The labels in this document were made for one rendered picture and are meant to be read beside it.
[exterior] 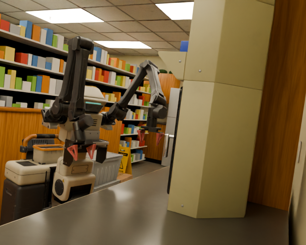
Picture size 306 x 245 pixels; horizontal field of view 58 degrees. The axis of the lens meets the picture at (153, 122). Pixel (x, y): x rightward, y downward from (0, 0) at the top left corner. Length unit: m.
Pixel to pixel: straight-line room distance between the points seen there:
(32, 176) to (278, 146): 1.51
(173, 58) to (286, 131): 0.58
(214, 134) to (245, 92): 0.19
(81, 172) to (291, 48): 1.40
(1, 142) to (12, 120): 0.23
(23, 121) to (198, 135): 2.25
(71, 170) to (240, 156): 1.15
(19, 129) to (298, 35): 2.47
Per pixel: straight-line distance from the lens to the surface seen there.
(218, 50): 0.98
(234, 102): 1.01
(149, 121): 1.52
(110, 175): 3.51
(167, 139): 1.06
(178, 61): 1.01
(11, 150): 2.96
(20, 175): 2.01
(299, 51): 1.33
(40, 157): 2.11
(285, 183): 1.32
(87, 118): 1.46
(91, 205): 1.02
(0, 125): 2.85
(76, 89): 1.53
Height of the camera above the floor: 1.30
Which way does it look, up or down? 3 degrees down
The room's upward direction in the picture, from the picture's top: 7 degrees clockwise
